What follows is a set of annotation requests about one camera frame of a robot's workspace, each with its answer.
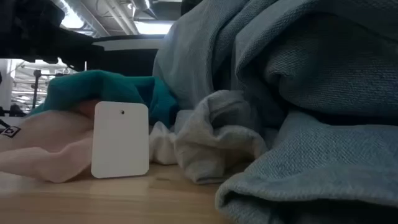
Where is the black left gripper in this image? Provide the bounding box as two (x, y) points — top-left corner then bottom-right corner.
(0, 0), (105, 74)

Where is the teal garment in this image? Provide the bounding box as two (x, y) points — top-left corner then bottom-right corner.
(29, 70), (180, 128)

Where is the dusty pink garment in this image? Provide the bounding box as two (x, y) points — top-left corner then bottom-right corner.
(0, 99), (97, 184)

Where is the white rounded hang tag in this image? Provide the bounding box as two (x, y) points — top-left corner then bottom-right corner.
(91, 101), (150, 179)

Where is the light grey garment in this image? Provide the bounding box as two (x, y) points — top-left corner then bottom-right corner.
(173, 90), (269, 185)

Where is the pile of clothes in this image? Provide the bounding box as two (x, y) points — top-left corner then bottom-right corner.
(152, 0), (398, 224)

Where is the navy white striped fabric basket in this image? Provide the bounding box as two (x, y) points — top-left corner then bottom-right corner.
(92, 34), (165, 77)

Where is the black metal stand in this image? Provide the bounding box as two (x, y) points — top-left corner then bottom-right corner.
(30, 68), (43, 110)

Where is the round silver ventilation duct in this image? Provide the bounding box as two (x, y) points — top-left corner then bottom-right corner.
(129, 0), (158, 19)

